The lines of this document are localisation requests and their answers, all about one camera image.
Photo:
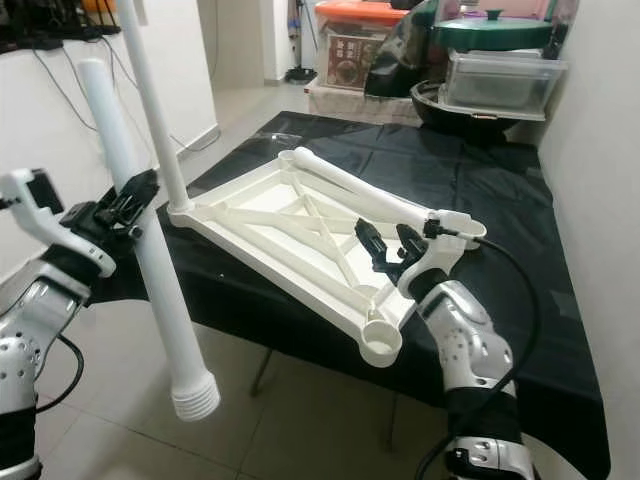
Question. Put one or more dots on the clear plastic storage box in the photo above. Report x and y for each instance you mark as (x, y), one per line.
(505, 85)

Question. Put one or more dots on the green round lid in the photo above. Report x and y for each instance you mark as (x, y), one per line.
(495, 32)

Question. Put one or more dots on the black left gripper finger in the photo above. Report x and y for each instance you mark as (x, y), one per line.
(128, 217)
(141, 188)

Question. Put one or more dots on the black round basin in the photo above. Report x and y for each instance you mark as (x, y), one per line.
(450, 120)

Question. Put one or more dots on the pink plastic container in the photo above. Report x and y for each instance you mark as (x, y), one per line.
(520, 8)

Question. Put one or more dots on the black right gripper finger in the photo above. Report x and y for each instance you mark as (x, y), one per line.
(411, 243)
(372, 247)

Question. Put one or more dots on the white plastic table top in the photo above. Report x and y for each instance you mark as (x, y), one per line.
(280, 215)

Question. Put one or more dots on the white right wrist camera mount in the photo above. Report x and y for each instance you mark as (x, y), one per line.
(445, 245)

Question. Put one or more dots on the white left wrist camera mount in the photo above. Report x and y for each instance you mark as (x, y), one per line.
(40, 205)

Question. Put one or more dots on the orange lid storage box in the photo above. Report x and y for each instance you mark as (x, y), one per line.
(355, 55)

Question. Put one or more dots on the black tablecloth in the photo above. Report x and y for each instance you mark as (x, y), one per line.
(490, 160)

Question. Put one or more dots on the black electronic device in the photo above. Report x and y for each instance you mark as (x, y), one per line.
(50, 30)

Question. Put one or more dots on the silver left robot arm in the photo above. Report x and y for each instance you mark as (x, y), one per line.
(40, 350)

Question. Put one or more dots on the green floor mop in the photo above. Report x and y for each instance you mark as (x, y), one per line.
(298, 73)

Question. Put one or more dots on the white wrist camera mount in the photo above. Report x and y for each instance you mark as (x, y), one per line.
(40, 205)
(445, 245)

